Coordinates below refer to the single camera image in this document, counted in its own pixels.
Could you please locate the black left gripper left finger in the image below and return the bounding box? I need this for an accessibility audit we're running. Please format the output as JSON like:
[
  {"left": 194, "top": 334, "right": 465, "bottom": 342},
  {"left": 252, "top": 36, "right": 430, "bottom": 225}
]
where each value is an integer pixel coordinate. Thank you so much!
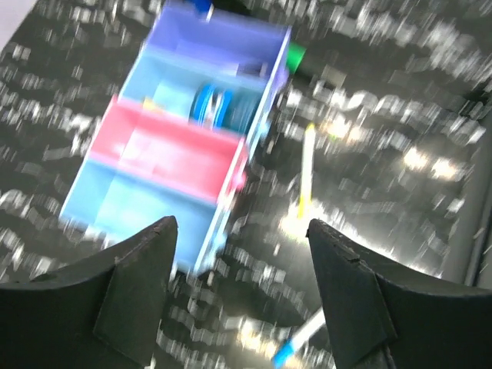
[{"left": 1, "top": 216, "right": 178, "bottom": 368}]

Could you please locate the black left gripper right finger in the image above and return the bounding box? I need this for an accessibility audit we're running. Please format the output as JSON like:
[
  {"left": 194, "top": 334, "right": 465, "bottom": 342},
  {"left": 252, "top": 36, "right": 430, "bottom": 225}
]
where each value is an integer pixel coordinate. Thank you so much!
[{"left": 307, "top": 219, "right": 491, "bottom": 368}]

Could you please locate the blue cap white marker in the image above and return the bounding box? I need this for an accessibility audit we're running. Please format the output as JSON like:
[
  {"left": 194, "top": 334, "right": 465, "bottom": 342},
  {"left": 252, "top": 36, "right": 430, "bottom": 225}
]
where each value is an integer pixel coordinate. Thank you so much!
[{"left": 271, "top": 307, "right": 325, "bottom": 368}]

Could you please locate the light blue bin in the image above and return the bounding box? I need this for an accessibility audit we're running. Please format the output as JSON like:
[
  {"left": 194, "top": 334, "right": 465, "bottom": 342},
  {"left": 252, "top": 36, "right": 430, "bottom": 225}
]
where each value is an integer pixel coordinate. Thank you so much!
[
  {"left": 59, "top": 159, "right": 230, "bottom": 274},
  {"left": 118, "top": 52, "right": 276, "bottom": 143}
]

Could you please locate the pink bin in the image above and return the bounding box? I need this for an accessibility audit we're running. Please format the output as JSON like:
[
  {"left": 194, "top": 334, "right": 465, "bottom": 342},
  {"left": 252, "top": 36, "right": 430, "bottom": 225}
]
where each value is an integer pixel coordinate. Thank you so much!
[{"left": 88, "top": 98, "right": 248, "bottom": 203}]

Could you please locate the purple bin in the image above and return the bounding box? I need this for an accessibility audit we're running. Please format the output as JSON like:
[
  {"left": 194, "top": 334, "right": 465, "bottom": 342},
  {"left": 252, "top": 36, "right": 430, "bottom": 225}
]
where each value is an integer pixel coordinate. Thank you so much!
[{"left": 145, "top": 2, "right": 291, "bottom": 85}]

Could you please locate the blue tip thin pen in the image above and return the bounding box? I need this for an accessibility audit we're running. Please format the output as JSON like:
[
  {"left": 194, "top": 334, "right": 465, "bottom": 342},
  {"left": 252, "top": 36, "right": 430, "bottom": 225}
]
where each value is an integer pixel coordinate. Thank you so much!
[{"left": 190, "top": 0, "right": 214, "bottom": 22}]

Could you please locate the yellow eraser block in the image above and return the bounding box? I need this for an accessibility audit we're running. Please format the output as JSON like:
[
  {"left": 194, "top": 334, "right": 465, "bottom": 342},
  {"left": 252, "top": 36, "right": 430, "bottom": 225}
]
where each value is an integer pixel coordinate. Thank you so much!
[{"left": 142, "top": 98, "right": 160, "bottom": 111}]

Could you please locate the yellow cap white marker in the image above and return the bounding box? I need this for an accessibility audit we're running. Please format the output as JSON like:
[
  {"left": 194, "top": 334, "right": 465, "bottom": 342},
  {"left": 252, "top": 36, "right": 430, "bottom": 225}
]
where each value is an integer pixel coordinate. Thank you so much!
[{"left": 298, "top": 124, "right": 316, "bottom": 219}]

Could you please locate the green cap grey marker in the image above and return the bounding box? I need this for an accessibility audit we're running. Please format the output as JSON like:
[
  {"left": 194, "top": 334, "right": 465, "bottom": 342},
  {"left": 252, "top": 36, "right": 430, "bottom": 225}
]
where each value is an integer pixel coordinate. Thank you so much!
[{"left": 286, "top": 42, "right": 347, "bottom": 88}]

